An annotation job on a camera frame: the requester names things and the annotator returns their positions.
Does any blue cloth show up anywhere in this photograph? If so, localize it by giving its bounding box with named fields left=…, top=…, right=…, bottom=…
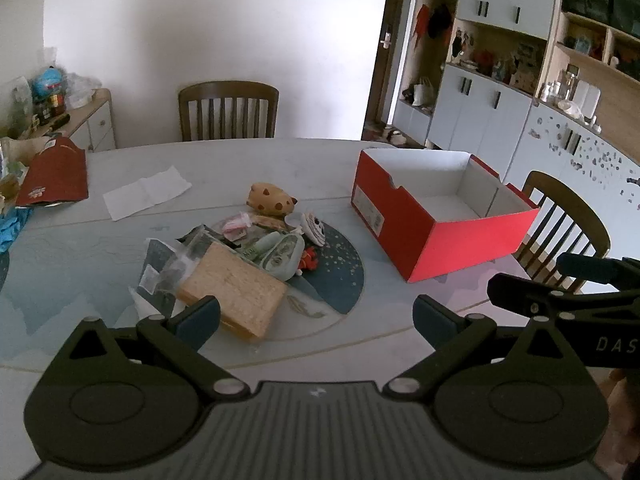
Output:
left=0, top=207, right=33, bottom=254

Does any dark wooden chair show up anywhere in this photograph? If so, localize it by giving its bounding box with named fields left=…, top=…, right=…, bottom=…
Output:
left=178, top=81, right=280, bottom=142
left=512, top=170, right=612, bottom=294

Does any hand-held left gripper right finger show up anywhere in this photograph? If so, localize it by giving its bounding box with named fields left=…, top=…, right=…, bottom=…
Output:
left=381, top=294, right=587, bottom=401

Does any small tan biscuit pack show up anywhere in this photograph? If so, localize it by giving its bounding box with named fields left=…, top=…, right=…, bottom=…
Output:
left=250, top=214, right=289, bottom=231

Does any white square container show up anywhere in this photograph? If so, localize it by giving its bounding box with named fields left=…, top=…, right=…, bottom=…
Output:
left=575, top=80, right=601, bottom=117

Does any white round gadget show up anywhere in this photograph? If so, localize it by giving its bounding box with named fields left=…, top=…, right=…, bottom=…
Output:
left=300, top=212, right=327, bottom=247

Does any white tote bag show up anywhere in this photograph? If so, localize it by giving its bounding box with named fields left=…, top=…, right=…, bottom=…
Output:
left=412, top=77, right=436, bottom=107

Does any white green tube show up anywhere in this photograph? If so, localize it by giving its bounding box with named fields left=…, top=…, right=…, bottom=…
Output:
left=236, top=231, right=283, bottom=262

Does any person's right hand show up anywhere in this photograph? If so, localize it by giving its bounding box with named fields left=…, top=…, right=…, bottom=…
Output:
left=606, top=367, right=640, bottom=465

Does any white paper napkin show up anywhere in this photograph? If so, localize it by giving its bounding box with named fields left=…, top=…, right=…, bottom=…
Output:
left=102, top=166, right=193, bottom=222

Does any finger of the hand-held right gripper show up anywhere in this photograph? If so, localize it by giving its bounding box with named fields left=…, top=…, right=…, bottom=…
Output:
left=487, top=273, right=640, bottom=322
left=556, top=252, right=640, bottom=291

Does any brown door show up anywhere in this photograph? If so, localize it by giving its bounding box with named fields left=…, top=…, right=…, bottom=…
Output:
left=361, top=0, right=401, bottom=136

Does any crumpled clear plastic bag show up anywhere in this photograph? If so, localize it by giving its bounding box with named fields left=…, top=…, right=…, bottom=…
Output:
left=65, top=72, right=103, bottom=108

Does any black hanging item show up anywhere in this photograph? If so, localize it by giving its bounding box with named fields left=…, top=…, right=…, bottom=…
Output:
left=429, top=5, right=454, bottom=39

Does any tan spotted plush toy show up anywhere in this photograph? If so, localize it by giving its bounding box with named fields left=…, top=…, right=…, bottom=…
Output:
left=246, top=182, right=299, bottom=218

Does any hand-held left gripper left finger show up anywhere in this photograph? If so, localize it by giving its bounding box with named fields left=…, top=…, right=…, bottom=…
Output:
left=42, top=296, right=251, bottom=402

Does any blue round toy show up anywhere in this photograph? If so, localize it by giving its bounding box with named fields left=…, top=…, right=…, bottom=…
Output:
left=32, top=67, right=67, bottom=99

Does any clear glass jar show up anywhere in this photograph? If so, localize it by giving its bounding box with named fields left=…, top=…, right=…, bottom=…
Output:
left=560, top=71, right=581, bottom=103

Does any red shoe box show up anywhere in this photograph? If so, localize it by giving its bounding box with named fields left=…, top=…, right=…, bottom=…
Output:
left=350, top=148, right=541, bottom=283

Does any pink white snack wrapper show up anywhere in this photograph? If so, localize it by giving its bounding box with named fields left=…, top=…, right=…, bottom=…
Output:
left=221, top=212, right=251, bottom=237

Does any white side cabinet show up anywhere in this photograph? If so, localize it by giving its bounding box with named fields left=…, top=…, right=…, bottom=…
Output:
left=50, top=88, right=117, bottom=152

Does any red paper bag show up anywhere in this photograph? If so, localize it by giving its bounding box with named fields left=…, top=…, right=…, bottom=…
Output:
left=15, top=136, right=90, bottom=207

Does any red figure keychain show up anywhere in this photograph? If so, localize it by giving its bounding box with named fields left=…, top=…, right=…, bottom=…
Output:
left=296, top=247, right=321, bottom=275

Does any white wall storage cabinet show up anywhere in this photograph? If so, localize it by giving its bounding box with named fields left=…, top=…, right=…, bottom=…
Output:
left=390, top=0, right=640, bottom=266

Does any pale green printed pouch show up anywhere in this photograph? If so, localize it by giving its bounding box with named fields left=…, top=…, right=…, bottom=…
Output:
left=259, top=233, right=306, bottom=281

